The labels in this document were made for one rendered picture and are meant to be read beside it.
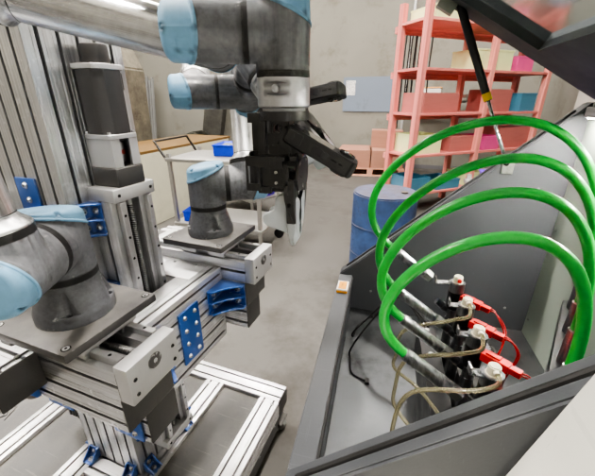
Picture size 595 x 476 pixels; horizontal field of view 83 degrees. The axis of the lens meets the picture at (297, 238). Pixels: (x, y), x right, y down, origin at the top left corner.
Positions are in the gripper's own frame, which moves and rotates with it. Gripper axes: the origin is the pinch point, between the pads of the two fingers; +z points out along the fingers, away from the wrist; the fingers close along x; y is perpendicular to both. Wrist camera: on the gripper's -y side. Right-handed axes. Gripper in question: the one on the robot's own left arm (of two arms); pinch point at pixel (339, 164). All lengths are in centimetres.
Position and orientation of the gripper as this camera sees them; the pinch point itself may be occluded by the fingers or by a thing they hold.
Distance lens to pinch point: 67.6
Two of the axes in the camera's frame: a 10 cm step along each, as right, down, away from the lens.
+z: 5.5, 8.2, -1.4
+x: -4.3, 1.3, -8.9
